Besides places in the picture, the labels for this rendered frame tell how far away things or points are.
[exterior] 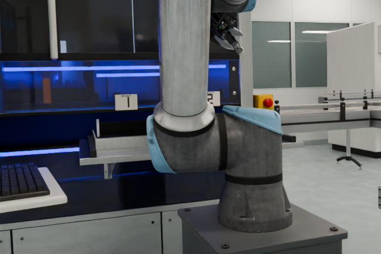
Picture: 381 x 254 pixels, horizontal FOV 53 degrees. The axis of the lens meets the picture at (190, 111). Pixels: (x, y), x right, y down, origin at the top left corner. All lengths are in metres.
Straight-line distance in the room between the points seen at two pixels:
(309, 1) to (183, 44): 6.87
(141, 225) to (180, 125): 0.95
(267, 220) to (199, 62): 0.32
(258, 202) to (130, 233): 0.92
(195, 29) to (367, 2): 7.63
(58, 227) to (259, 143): 1.01
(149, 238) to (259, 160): 0.95
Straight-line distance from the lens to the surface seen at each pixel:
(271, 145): 0.74
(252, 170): 0.74
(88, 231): 1.58
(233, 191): 0.76
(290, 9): 7.22
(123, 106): 1.50
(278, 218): 0.76
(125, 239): 1.60
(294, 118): 1.87
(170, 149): 0.71
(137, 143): 1.25
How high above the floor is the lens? 1.06
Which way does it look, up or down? 3 degrees down
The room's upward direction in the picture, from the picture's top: 2 degrees counter-clockwise
